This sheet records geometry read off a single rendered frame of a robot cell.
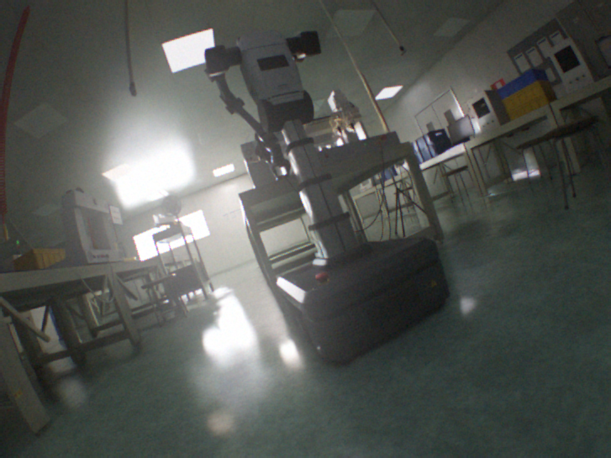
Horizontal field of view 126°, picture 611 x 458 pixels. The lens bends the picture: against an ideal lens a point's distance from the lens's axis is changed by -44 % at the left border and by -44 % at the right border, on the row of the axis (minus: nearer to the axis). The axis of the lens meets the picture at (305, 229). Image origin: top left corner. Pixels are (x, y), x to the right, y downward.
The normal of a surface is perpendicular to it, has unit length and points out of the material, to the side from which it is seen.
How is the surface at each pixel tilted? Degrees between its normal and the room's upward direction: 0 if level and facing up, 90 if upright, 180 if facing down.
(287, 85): 90
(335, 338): 90
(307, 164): 90
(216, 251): 90
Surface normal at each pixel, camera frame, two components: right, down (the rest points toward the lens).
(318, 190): 0.24, -0.08
